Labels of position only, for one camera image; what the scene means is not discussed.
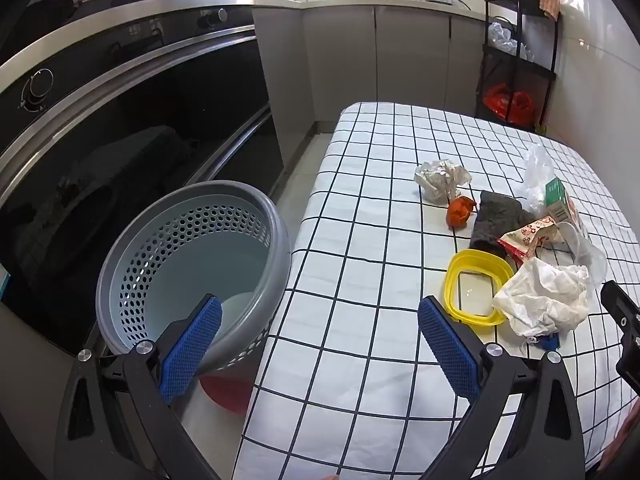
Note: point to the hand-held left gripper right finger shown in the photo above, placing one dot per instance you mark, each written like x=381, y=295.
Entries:
x=447, y=350

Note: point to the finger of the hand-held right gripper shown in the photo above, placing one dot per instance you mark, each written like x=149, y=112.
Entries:
x=622, y=315

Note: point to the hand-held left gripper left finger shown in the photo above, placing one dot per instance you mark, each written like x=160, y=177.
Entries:
x=192, y=345

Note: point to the yellow plastic lid frame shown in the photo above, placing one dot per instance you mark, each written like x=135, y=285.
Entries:
x=452, y=270

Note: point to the white paper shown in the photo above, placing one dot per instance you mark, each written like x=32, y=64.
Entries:
x=540, y=295

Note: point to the grey perforated plastic basket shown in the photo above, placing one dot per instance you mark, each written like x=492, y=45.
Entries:
x=125, y=260

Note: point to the green and white carton box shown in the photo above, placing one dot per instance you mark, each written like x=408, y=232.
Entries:
x=557, y=197

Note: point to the red round plastic base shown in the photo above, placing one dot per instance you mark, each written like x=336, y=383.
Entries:
x=225, y=392

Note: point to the small blue plastic piece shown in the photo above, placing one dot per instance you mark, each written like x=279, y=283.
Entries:
x=550, y=342

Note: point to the white black checked tablecloth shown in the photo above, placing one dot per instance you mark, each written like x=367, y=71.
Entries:
x=375, y=285

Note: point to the red and white snack wrapper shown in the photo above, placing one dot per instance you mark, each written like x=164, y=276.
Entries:
x=525, y=237

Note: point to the crumpled orange wrapper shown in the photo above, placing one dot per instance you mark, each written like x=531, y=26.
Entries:
x=459, y=212

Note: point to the dark grey cloth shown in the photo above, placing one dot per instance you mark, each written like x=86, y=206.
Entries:
x=495, y=220

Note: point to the clear plastic bag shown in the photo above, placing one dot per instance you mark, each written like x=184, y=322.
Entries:
x=537, y=170

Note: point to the red plastic bag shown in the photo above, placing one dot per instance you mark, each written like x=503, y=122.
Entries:
x=505, y=105

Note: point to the black metal shelf rack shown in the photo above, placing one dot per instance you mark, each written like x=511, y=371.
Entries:
x=500, y=70

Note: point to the crumpled clear bag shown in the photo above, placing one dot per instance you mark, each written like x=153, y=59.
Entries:
x=502, y=37

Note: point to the black oven knob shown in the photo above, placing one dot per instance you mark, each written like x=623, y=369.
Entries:
x=37, y=85
x=212, y=17

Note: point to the grey kitchen counter cabinets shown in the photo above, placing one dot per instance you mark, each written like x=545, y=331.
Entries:
x=340, y=50

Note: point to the checked hanging towel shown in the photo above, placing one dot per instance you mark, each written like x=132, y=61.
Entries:
x=550, y=4

